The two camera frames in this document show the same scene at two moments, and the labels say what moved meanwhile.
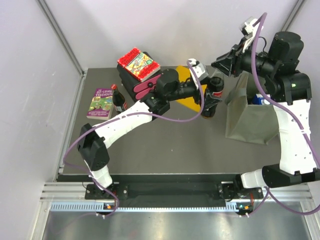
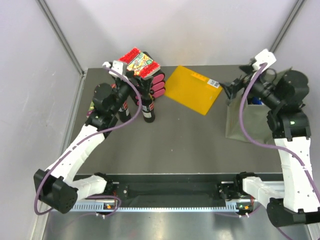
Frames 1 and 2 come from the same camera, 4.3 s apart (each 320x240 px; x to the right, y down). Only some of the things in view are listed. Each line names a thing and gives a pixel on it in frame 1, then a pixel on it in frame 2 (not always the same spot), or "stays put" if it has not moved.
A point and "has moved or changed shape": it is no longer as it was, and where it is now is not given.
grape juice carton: x=259 y=99 stays put
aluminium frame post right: x=297 y=7 stays put
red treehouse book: x=138 y=64 stays put
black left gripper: x=209 y=100 -> x=144 y=85
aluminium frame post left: x=62 y=37 stays put
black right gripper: x=233 y=59 -> x=238 y=84
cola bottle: x=214 y=95 has moved or changed shape
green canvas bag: x=248 y=121 stays put
